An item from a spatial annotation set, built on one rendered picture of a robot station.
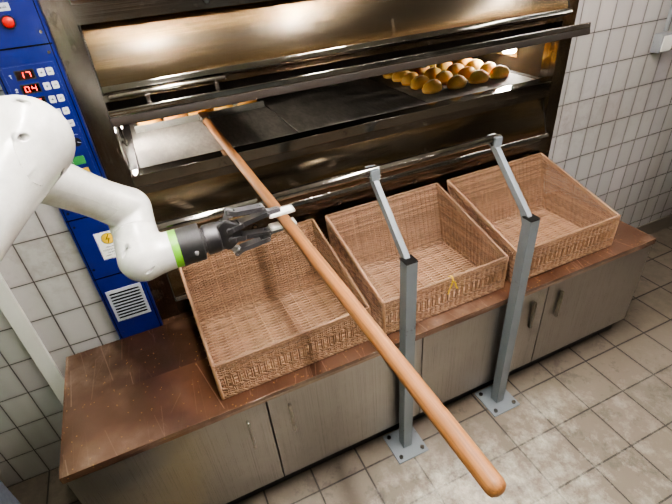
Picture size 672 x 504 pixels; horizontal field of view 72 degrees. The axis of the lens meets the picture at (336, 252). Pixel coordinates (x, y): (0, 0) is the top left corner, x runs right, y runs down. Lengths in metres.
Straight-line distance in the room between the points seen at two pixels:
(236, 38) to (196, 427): 1.21
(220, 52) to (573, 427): 1.99
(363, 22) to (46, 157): 1.25
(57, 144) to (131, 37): 0.87
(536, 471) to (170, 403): 1.40
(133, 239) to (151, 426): 0.69
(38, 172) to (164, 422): 1.04
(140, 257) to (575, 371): 2.03
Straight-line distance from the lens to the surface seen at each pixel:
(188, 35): 1.59
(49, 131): 0.75
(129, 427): 1.64
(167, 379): 1.72
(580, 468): 2.20
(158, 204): 1.72
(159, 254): 1.11
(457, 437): 0.69
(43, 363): 2.03
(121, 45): 1.58
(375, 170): 1.45
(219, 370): 1.50
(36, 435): 2.32
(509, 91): 2.23
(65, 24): 1.56
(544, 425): 2.27
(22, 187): 0.72
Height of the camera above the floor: 1.77
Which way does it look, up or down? 34 degrees down
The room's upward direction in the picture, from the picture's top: 5 degrees counter-clockwise
